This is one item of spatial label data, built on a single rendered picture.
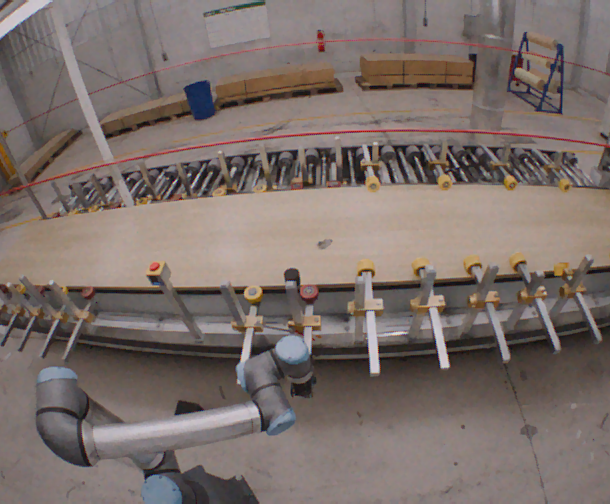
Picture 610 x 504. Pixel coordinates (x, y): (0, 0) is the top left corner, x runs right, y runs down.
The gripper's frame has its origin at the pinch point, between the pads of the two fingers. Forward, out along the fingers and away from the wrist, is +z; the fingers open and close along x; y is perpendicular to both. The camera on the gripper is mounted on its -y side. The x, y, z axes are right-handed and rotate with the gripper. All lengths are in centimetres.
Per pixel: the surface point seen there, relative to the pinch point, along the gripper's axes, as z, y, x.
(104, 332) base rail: 12, -28, -119
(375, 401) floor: 82, -24, 33
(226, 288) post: -29.2, -26.4, -28.1
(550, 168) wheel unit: -16, -136, 172
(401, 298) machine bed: 9, -49, 43
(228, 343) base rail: 12.0, -27.0, -40.0
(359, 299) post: -20.6, -26.8, 20.5
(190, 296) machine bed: 3, -49, -63
